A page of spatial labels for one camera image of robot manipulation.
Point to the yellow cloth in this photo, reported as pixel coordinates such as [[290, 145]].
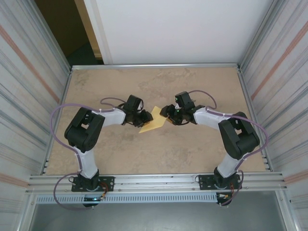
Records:
[[155, 124]]

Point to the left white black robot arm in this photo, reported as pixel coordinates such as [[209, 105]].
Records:
[[83, 131]]

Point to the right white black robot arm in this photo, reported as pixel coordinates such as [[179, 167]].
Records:
[[240, 137]]

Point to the grey metal shelf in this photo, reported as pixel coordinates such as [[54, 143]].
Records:
[[156, 216]]

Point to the long aluminium table edge rail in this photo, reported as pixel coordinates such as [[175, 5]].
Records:
[[156, 65]]

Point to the wide aluminium mounting rail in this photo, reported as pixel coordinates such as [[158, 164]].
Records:
[[156, 179]]

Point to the aluminium side rail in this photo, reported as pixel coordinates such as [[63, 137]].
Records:
[[67, 84], [245, 84]]

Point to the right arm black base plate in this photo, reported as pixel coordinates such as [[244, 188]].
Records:
[[204, 181]]

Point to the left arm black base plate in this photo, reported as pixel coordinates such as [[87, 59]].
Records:
[[107, 183]]

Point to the white door frame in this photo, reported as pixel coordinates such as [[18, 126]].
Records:
[[99, 31]]

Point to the ribbed translucent enclosure panel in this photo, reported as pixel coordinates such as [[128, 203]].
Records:
[[284, 84], [24, 84]]

